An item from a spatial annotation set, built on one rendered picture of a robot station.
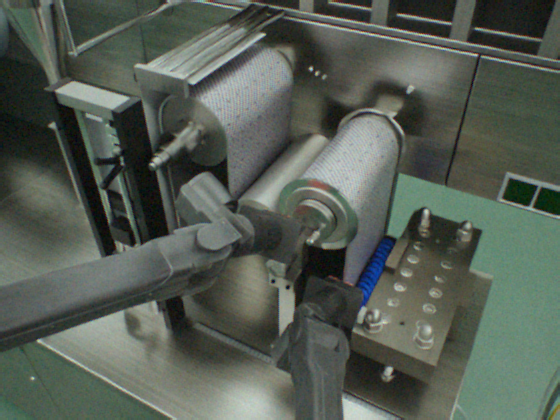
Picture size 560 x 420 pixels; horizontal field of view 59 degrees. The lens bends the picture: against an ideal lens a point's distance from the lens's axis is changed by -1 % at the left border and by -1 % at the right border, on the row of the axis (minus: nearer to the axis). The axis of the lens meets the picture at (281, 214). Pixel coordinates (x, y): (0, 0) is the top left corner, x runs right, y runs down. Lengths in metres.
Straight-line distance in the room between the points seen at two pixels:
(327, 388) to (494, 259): 2.11
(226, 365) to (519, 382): 1.47
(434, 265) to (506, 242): 1.73
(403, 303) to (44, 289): 0.69
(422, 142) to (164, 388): 0.73
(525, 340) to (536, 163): 1.45
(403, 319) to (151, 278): 0.57
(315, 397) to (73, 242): 0.92
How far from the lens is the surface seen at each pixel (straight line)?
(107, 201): 0.98
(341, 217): 0.82
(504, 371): 2.30
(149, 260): 0.58
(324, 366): 0.69
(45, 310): 0.54
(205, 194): 0.68
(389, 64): 1.05
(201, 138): 0.88
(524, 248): 2.84
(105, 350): 1.16
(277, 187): 0.94
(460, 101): 1.04
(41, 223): 1.50
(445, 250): 1.16
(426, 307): 1.04
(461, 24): 0.99
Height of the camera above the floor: 1.81
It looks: 41 degrees down
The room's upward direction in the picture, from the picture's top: straight up
